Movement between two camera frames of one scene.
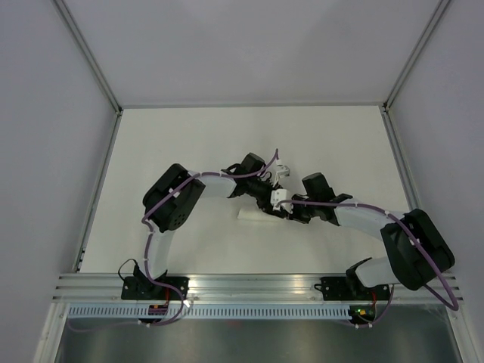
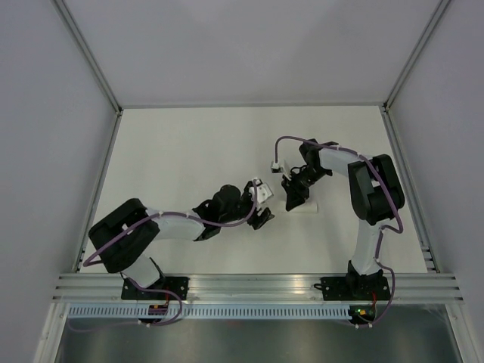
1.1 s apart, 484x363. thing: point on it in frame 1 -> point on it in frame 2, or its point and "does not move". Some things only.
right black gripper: x=295 y=216 -> x=296 y=196
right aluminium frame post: x=426 y=34 does not move
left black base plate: x=144 y=288 does not move
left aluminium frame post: x=89 y=54 does not move
